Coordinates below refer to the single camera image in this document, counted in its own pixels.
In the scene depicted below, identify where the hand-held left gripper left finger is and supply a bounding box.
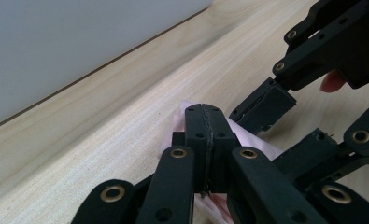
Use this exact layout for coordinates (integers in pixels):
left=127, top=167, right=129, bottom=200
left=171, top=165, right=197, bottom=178
left=172, top=103, right=210, bottom=193

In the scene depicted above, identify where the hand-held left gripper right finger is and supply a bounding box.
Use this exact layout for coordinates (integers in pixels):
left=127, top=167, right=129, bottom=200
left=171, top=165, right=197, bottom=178
left=207, top=105, right=242, bottom=194

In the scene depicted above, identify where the pink sock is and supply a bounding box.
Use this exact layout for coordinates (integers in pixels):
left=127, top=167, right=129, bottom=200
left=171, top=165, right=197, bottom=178
left=158, top=99, right=283, bottom=224

